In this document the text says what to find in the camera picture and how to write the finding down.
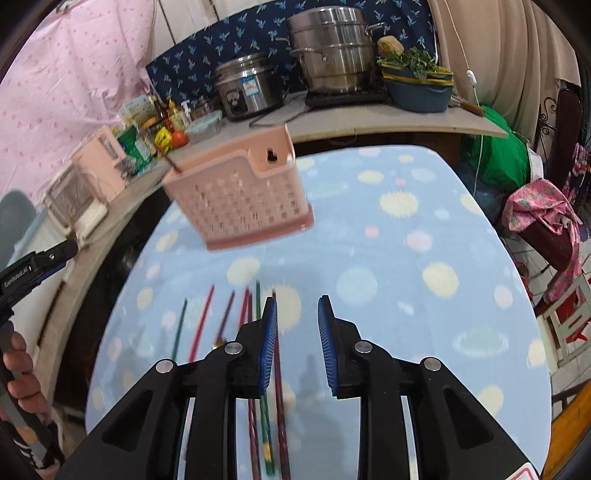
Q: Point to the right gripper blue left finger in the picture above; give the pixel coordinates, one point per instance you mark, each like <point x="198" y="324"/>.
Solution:
<point x="268" y="330"/>

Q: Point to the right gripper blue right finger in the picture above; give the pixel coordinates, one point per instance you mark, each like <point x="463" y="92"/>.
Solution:
<point x="328" y="328"/>

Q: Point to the dark red chopstick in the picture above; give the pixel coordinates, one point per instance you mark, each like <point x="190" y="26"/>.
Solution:
<point x="280" y="417"/>
<point x="172" y="164"/>
<point x="224" y="319"/>

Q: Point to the bright red chopstick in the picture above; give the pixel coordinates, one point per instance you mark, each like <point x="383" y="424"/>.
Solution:
<point x="200" y="326"/>

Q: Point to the green chopstick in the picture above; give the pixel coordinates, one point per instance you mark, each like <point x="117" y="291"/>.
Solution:
<point x="264" y="407"/>
<point x="178" y="332"/>

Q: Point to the dark maroon chopstick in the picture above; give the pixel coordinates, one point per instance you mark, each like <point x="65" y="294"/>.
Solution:
<point x="254" y="441"/>

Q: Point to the person's left hand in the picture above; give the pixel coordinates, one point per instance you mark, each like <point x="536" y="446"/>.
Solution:
<point x="25" y="387"/>

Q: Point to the blue planet pattern tablecloth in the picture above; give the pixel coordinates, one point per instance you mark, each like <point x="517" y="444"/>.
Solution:
<point x="402" y="250"/>

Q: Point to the pink perforated utensil holder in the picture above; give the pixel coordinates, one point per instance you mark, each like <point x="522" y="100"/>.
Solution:
<point x="244" y="191"/>

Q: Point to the pink electric kettle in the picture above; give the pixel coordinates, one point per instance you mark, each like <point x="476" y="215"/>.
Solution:
<point x="99" y="159"/>

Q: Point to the green snack package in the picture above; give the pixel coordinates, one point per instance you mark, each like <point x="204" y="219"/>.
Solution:
<point x="137" y="154"/>

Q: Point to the red tomato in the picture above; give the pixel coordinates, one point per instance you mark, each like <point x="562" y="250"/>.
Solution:
<point x="178" y="139"/>

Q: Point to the clear food container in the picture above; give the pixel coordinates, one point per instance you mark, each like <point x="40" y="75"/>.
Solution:
<point x="204" y="127"/>

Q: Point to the pink dotted curtain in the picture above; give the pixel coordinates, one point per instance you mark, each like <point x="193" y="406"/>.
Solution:
<point x="82" y="63"/>

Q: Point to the yellow oil bottle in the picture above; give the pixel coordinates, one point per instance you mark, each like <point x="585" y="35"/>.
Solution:
<point x="177" y="116"/>

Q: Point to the silver rice cooker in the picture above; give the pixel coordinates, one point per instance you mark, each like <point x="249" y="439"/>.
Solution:
<point x="248" y="86"/>

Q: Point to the green plastic bag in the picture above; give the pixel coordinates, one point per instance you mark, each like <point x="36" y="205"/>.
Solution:
<point x="502" y="163"/>

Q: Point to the pink floral cloth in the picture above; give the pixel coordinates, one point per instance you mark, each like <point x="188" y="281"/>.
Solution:
<point x="541" y="215"/>

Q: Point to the blue basin with vegetables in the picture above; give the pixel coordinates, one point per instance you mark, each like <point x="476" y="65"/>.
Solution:
<point x="416" y="82"/>

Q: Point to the navy floral cloth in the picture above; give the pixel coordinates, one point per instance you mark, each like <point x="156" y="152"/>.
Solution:
<point x="187" y="70"/>

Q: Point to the large stainless steel steamer pot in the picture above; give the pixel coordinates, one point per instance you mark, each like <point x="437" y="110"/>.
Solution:
<point x="335" y="48"/>

